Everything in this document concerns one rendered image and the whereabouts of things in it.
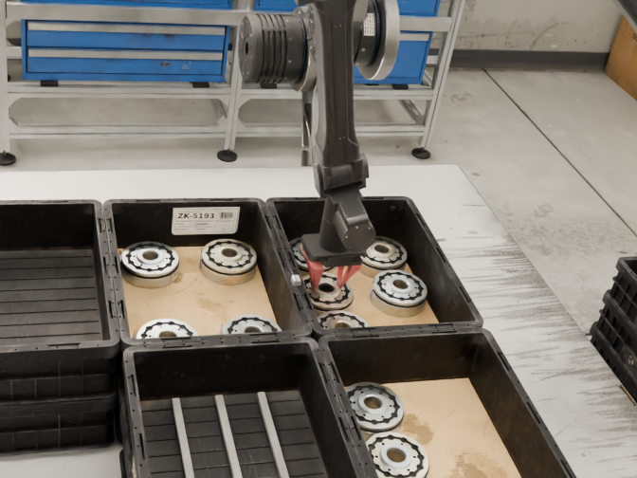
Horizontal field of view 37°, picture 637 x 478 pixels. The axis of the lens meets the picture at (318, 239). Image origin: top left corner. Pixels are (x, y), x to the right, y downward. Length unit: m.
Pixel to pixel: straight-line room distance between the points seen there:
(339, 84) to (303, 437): 0.54
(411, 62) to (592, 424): 2.23
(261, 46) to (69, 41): 1.17
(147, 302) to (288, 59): 0.98
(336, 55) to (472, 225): 1.00
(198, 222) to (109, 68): 1.80
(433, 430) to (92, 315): 0.60
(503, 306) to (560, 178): 2.13
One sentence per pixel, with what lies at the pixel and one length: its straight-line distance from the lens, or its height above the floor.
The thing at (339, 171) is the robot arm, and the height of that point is 1.13.
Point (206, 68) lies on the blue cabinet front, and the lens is 3.60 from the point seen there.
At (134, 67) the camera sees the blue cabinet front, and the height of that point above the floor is 0.37.
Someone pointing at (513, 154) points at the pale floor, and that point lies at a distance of 4.26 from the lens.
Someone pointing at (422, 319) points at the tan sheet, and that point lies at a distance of 1.77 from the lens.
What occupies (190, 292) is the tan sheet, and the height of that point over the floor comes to 0.83.
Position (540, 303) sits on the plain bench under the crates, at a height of 0.70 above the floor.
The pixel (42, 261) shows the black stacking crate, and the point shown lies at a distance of 1.80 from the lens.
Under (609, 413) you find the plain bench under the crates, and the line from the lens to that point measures 1.92.
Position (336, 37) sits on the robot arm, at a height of 1.38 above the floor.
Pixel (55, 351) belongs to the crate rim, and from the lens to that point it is 1.46.
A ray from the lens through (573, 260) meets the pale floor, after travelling 3.65.
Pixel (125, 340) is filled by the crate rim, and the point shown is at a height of 0.93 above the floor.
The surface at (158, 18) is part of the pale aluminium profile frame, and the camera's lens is 3.45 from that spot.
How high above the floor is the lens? 1.90
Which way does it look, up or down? 34 degrees down
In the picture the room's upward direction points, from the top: 10 degrees clockwise
